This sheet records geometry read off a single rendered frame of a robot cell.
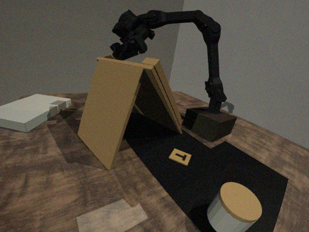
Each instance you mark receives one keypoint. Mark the tan a-frame board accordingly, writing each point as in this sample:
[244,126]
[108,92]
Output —
[115,88]

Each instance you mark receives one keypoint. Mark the grey cylindrical container with tan lid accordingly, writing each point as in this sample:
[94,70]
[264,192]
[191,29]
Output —
[234,208]

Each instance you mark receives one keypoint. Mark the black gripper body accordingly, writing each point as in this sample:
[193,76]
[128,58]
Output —
[137,41]

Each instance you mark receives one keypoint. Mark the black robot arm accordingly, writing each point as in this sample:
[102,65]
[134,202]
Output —
[210,29]

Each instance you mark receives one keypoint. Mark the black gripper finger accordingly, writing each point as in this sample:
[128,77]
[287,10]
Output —
[116,51]
[128,51]

